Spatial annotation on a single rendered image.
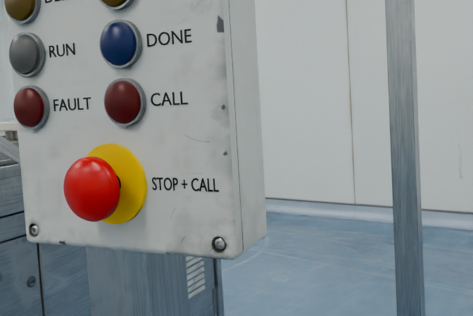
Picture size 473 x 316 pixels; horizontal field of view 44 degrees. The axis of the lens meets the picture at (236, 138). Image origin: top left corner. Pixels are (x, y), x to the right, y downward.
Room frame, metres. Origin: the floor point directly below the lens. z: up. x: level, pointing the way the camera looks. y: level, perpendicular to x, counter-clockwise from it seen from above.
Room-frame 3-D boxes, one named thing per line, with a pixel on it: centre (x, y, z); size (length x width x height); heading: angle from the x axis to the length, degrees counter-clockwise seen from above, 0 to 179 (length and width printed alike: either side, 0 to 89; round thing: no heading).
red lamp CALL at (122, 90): (0.37, 0.07, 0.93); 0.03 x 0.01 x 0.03; 63
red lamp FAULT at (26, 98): (0.40, 0.14, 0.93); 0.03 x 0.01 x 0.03; 63
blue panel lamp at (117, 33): (0.37, 0.07, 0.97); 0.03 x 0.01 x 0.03; 63
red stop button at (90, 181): (0.37, 0.08, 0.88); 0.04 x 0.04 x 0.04; 63
